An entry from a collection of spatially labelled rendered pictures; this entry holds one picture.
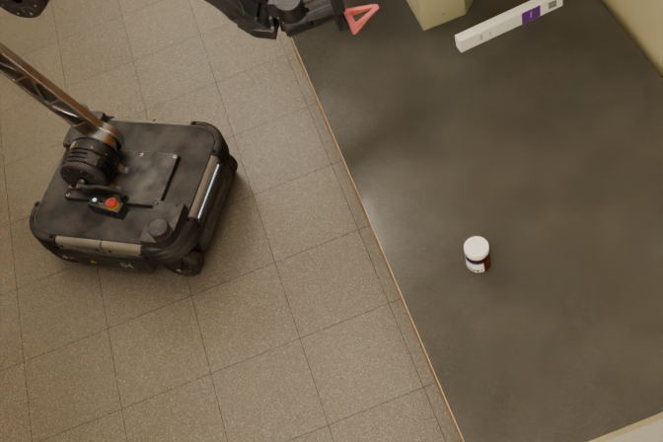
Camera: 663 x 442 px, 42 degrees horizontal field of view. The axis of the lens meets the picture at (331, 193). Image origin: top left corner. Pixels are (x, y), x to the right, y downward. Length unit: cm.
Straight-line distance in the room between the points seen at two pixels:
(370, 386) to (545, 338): 111
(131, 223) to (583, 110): 159
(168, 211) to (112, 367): 55
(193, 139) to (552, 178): 155
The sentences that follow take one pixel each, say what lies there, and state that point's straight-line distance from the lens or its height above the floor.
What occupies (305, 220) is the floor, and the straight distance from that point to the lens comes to 300.
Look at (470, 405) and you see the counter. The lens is 161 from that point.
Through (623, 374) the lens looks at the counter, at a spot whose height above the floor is 94.
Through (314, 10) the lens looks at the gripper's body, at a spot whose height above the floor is 122.
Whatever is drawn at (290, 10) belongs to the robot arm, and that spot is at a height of 128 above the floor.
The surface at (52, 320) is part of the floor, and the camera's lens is 318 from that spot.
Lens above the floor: 244
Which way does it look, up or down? 53 degrees down
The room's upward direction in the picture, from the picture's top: 21 degrees counter-clockwise
